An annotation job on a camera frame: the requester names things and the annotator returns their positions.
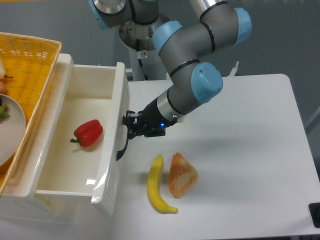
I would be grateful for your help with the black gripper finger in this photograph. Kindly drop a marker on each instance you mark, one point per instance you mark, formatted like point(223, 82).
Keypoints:
point(145, 131)
point(130, 119)

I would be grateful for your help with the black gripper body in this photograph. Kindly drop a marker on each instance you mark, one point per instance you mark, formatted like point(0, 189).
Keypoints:
point(158, 114)

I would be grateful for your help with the black top drawer handle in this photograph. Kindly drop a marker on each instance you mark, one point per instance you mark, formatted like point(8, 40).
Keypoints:
point(121, 152)

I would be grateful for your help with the white top drawer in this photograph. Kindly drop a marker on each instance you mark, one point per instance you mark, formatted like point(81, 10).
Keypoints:
point(76, 173)

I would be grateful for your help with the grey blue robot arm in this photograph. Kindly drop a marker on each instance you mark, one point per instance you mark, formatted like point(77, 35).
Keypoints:
point(180, 48)

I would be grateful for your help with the white drawer cabinet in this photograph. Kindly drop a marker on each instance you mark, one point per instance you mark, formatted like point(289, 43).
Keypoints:
point(19, 200)

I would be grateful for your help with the red bell pepper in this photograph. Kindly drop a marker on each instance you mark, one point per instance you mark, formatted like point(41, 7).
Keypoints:
point(87, 133)

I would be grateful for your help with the yellow banana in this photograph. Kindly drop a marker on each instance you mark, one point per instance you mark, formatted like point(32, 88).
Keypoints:
point(153, 193)

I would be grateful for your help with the orange bread pastry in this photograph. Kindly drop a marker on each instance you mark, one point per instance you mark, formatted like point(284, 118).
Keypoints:
point(182, 176)

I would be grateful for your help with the grey plate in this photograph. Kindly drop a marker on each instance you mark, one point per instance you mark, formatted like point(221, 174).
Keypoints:
point(12, 129)

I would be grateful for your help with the yellow wicker basket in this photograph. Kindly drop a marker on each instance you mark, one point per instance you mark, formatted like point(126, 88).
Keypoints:
point(30, 61)

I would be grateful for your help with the green grapes on plate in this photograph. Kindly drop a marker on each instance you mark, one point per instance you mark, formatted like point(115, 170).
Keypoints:
point(3, 110)

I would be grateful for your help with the pear in basket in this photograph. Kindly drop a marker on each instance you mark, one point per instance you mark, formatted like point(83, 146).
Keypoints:
point(3, 72)

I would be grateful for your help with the black object at table edge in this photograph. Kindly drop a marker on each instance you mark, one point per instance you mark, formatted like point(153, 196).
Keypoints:
point(314, 209)

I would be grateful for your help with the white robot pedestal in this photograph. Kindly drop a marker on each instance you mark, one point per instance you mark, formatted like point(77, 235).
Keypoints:
point(144, 59)

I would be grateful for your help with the right metal table bracket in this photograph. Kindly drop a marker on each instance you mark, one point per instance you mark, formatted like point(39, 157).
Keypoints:
point(234, 69)

